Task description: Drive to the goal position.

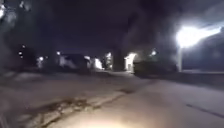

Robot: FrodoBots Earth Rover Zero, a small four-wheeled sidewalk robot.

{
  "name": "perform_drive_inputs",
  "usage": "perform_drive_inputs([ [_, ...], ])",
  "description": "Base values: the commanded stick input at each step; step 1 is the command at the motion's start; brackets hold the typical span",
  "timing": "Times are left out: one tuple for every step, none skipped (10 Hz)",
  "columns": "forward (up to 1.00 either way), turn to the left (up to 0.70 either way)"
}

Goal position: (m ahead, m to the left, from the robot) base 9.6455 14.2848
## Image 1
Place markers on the row of lit buildings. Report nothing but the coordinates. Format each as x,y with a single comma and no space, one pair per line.
96,62

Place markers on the grey asphalt road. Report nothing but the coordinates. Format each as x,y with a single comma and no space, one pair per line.
140,106

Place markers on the street lamp pole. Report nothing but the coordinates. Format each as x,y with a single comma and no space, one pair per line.
180,56

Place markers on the dark wall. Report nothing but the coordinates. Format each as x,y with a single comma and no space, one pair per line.
200,77

